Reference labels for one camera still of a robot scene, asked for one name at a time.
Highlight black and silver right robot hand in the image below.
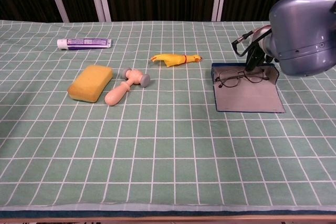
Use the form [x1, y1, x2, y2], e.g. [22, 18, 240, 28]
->
[244, 24, 276, 72]

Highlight black wire-frame eyeglasses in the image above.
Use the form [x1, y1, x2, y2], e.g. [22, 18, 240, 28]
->
[214, 68, 270, 89]

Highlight blue folding glasses case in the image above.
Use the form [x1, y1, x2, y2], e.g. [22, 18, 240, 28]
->
[211, 62, 286, 114]

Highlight yellow rubber chicken toy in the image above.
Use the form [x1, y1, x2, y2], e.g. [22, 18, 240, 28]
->
[151, 53, 204, 68]

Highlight toy wooden hammer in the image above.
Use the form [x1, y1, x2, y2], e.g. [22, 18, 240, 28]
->
[104, 67, 151, 106]

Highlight green checkered tablecloth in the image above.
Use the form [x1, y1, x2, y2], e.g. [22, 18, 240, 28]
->
[0, 19, 336, 211]

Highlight yellow sponge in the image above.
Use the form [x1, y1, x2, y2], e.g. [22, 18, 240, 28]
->
[67, 64, 114, 103]

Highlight white purple toothpaste tube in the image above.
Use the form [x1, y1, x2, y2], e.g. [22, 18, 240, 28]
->
[57, 37, 112, 50]

